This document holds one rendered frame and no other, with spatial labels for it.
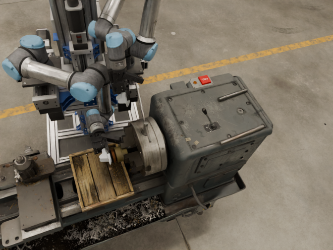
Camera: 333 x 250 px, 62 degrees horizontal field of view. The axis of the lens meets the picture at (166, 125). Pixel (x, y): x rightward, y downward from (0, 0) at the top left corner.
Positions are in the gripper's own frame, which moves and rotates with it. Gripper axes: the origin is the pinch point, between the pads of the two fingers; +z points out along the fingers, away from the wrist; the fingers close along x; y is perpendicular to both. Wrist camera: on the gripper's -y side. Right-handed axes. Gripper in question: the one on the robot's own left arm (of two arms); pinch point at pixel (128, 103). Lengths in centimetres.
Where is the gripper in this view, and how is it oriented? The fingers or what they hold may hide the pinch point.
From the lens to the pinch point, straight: 143.1
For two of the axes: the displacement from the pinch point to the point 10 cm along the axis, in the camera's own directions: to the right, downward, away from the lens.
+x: 3.9, 4.9, -7.8
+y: -9.2, 2.5, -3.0
